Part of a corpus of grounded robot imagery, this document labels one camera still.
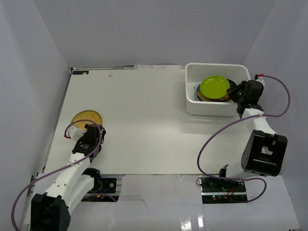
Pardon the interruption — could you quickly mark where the green plastic plate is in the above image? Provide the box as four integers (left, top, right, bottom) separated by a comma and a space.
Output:
200, 76, 230, 100

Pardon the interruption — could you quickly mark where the square bamboo woven tray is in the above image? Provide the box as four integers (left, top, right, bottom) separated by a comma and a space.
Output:
195, 85, 212, 102

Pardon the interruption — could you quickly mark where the blue plastic plate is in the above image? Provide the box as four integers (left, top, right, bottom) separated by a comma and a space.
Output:
195, 86, 203, 101

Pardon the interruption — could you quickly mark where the black glossy plate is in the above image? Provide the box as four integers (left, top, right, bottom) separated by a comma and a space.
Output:
227, 79, 237, 89

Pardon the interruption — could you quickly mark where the yellow patterned plate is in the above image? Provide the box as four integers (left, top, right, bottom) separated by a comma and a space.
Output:
220, 95, 230, 102

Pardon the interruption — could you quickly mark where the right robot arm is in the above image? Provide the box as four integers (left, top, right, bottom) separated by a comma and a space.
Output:
217, 77, 288, 192

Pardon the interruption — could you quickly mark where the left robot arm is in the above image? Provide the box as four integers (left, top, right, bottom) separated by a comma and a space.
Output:
30, 121, 106, 231

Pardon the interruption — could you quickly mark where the white plastic bin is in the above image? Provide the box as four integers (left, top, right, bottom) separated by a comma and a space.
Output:
185, 63, 251, 117

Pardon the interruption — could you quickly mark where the round bamboo woven tray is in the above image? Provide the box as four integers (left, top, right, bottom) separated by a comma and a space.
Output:
71, 110, 103, 130

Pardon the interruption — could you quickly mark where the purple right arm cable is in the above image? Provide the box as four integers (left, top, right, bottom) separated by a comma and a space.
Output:
197, 73, 291, 203

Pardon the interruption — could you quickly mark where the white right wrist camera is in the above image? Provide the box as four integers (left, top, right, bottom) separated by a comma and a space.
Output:
254, 74, 265, 86

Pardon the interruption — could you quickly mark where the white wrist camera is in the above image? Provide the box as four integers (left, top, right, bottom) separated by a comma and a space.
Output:
64, 126, 85, 141
254, 74, 265, 86

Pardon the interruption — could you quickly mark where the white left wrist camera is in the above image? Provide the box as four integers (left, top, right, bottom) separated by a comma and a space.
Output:
64, 126, 85, 141

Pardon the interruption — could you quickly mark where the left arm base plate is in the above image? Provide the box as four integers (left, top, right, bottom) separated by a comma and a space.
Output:
90, 178, 117, 193

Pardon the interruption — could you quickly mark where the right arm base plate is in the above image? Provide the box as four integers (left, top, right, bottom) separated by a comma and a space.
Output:
200, 177, 246, 194

